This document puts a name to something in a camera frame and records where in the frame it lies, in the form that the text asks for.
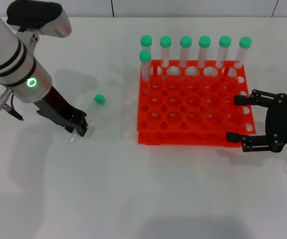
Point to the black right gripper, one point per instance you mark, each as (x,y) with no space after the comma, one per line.
(283,122)

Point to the orange test tube rack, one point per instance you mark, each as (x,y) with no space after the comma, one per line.
(195,109)

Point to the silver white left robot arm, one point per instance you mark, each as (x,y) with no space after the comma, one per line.
(6,49)

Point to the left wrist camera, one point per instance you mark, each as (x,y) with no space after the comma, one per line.
(39,17)

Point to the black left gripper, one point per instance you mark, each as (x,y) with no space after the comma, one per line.
(56,109)

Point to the green capped clear test tube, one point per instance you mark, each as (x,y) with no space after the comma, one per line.
(165,41)
(225,41)
(245,42)
(95,107)
(204,41)
(145,62)
(146,40)
(186,41)

